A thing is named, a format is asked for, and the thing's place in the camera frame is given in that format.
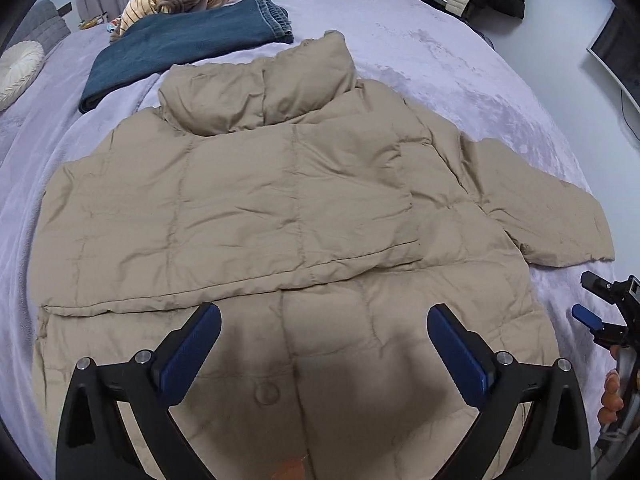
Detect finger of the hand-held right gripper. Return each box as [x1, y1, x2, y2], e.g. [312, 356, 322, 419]
[571, 304, 627, 347]
[580, 271, 621, 306]

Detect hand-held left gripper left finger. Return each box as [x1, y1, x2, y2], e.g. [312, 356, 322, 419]
[55, 302, 222, 480]

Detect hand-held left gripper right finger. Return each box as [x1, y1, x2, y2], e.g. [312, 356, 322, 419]
[426, 303, 594, 480]

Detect beige puffer jacket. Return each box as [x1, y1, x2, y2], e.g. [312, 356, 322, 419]
[31, 30, 616, 480]

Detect person's right hand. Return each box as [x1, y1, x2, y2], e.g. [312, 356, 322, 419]
[597, 344, 626, 427]

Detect white framed monitor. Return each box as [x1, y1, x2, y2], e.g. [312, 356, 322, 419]
[586, 7, 640, 117]

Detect lavender fleece bed blanket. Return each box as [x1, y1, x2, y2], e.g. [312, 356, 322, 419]
[0, 0, 603, 480]

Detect folded blue jeans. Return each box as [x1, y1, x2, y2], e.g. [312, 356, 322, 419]
[78, 0, 295, 115]

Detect white round pleated cushion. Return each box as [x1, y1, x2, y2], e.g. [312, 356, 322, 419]
[0, 41, 46, 112]

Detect small colourful packets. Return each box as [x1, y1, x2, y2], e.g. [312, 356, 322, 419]
[79, 16, 123, 32]

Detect grey upholstered chair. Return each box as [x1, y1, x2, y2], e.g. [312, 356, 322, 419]
[7, 0, 71, 57]

